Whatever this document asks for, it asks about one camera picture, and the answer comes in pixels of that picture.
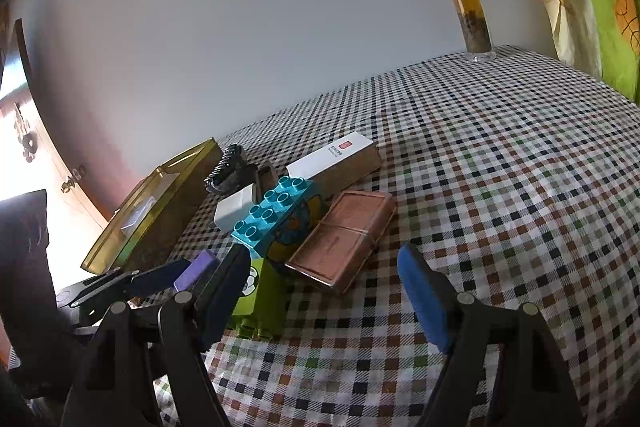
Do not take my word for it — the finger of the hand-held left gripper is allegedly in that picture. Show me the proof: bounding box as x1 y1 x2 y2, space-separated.
80 259 194 309

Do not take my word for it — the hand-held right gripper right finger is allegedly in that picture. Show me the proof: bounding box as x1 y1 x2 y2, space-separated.
398 243 586 427

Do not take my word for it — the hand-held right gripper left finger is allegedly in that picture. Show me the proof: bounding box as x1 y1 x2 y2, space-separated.
60 247 252 427

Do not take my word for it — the purple block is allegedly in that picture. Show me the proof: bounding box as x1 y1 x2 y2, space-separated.
172 252 222 294

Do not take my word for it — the yellow transparent plastic box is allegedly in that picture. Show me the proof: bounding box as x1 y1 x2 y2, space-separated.
81 138 224 274

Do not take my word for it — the teal building block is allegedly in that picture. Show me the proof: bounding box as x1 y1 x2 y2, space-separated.
231 176 335 280

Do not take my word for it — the copper pink box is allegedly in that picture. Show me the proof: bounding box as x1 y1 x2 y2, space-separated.
285 189 398 297

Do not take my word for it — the green building block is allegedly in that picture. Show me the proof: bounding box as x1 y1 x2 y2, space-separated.
225 257 288 341

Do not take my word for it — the small white box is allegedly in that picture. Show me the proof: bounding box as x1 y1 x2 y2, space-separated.
213 183 257 232

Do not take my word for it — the checked tablecloth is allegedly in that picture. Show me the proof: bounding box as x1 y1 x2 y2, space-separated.
107 44 640 427

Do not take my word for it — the wooden door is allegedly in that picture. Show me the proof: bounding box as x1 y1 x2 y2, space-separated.
14 19 110 224

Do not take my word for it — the long white cardboard box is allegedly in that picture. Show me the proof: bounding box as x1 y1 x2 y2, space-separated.
286 132 383 196

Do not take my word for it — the glass tea bottle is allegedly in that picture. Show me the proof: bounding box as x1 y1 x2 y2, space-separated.
432 0 497 62

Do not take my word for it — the green yellow printed cloth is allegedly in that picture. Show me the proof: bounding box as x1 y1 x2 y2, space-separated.
515 0 640 104

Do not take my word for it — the door handle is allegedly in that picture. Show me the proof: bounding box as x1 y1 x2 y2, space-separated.
61 164 87 192

